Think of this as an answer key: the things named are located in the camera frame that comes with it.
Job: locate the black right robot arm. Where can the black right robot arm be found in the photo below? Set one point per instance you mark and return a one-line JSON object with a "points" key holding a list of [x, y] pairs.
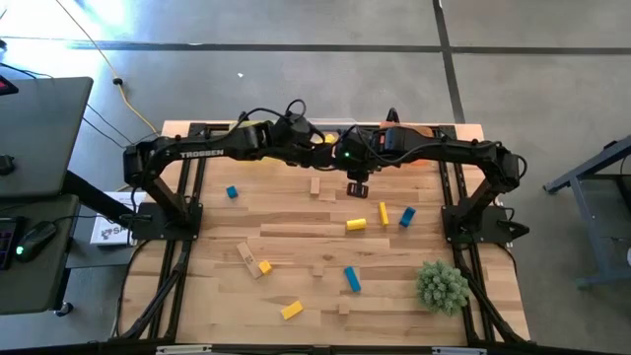
{"points": [[443, 148]]}

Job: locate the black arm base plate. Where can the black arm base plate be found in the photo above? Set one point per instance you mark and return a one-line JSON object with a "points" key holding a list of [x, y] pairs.
{"points": [[485, 229], [158, 229]]}

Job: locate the dark desk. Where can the dark desk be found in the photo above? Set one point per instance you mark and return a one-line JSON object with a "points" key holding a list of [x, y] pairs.
{"points": [[34, 276]]}

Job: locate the thin yellow wooden bar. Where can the thin yellow wooden bar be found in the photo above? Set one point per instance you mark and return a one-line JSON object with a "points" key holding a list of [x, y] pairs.
{"points": [[383, 213]]}

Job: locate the black caster wheel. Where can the black caster wheel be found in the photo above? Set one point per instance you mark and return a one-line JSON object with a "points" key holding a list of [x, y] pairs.
{"points": [[64, 309]]}

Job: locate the blue rectangular wooden block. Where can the blue rectangular wooden block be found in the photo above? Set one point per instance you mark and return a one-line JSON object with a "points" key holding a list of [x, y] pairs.
{"points": [[407, 217]]}

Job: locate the green artificial succulent plant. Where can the green artificial succulent plant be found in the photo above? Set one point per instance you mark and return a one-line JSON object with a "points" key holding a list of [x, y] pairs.
{"points": [[442, 287]]}

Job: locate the black desk support beam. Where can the black desk support beam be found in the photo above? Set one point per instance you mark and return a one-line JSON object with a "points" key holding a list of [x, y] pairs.
{"points": [[93, 194]]}

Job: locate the yellow wooden cylinder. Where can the yellow wooden cylinder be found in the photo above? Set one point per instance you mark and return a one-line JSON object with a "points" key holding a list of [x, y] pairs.
{"points": [[356, 224]]}

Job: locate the small blue wooden cube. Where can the small blue wooden cube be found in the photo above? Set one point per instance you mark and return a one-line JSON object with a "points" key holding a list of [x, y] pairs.
{"points": [[231, 191]]}

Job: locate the silver aluminium bracket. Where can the silver aluminium bracket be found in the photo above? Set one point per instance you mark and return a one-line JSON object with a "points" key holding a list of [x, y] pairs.
{"points": [[182, 349], [458, 350]]}

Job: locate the orange translucent plastic bin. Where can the orange translucent plastic bin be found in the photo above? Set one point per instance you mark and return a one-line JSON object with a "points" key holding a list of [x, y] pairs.
{"points": [[421, 131]]}

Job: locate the small yellow wooden cube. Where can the small yellow wooden cube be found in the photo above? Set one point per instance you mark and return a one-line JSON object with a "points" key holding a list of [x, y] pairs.
{"points": [[265, 267]]}

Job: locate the grey desk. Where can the grey desk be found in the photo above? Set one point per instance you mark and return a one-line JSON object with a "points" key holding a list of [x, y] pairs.
{"points": [[44, 138]]}

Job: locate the plain wooden cube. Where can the plain wooden cube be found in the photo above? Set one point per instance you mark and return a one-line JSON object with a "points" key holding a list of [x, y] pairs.
{"points": [[343, 308], [318, 270]]}

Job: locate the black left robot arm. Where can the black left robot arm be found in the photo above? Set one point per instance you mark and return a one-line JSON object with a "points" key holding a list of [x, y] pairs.
{"points": [[202, 154]]}

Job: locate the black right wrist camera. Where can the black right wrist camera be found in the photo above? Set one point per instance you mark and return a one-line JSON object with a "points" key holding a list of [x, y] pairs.
{"points": [[347, 153]]}

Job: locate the plain rectangular wooden block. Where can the plain rectangular wooden block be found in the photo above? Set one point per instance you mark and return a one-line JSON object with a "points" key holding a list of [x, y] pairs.
{"points": [[314, 186]]}

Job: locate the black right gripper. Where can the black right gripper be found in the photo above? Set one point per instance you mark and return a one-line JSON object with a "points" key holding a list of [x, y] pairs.
{"points": [[358, 175]]}

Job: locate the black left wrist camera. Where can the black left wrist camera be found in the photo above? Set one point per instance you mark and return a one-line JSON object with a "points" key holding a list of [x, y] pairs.
{"points": [[291, 129]]}

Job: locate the black device with red light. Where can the black device with red light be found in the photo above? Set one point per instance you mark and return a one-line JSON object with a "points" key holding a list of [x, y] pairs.
{"points": [[7, 87]]}

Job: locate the black aluminium frame rail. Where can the black aluminium frame rail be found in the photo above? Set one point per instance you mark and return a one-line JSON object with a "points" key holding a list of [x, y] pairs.
{"points": [[219, 128], [199, 185], [445, 187], [345, 351]]}

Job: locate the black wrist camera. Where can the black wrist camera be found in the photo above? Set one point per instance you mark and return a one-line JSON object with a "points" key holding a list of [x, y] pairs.
{"points": [[347, 153], [291, 129]]}

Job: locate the blue-grey metal cart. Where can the blue-grey metal cart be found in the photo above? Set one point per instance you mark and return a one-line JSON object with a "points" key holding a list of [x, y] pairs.
{"points": [[586, 168]]}

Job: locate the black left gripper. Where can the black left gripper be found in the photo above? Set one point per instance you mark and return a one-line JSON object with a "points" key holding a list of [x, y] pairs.
{"points": [[313, 154]]}

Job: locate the black computer mouse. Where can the black computer mouse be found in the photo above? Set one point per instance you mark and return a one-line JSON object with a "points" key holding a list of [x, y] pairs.
{"points": [[34, 240]]}

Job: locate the black table clamp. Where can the black table clamp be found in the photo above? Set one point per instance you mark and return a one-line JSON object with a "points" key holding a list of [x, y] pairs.
{"points": [[393, 114], [242, 117]]}

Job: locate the black desk device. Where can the black desk device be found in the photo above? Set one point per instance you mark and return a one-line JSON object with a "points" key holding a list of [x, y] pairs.
{"points": [[6, 164]]}

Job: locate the long blue wooden block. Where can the long blue wooden block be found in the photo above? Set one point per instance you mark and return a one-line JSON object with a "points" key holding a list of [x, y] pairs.
{"points": [[352, 278]]}

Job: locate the white printed box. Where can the white printed box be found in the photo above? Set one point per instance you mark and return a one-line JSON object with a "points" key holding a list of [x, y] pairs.
{"points": [[106, 232]]}

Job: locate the black backlit keyboard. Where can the black backlit keyboard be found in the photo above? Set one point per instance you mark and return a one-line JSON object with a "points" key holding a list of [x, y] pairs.
{"points": [[5, 244]]}

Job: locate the long printed plain wooden block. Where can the long printed plain wooden block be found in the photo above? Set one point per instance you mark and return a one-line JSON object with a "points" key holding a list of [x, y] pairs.
{"points": [[249, 260]]}

